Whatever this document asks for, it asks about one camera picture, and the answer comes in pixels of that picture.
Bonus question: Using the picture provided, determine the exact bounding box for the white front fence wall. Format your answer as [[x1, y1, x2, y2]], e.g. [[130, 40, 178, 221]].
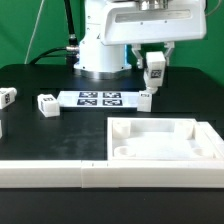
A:
[[0, 160, 224, 188]]

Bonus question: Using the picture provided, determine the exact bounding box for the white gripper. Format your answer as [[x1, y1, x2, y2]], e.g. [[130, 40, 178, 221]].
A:
[[100, 0, 206, 69]]

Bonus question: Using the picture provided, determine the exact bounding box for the thin white cable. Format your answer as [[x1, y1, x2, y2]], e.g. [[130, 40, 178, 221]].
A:
[[24, 0, 46, 65]]

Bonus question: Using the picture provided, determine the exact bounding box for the black thick cable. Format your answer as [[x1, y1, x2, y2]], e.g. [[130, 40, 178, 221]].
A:
[[63, 0, 80, 48]]

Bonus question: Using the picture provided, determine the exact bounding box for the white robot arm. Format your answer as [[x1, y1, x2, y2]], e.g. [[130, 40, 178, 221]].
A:
[[74, 0, 206, 79]]

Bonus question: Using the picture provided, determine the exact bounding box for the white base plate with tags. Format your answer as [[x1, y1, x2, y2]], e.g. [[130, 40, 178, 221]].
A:
[[57, 91, 138, 108]]

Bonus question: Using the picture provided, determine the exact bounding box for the black horizontal cable with connector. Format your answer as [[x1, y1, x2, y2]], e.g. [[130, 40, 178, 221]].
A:
[[28, 45, 81, 66]]

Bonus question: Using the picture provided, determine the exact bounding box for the white square tabletop part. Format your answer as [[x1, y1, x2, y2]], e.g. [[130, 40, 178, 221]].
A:
[[107, 117, 224, 161]]

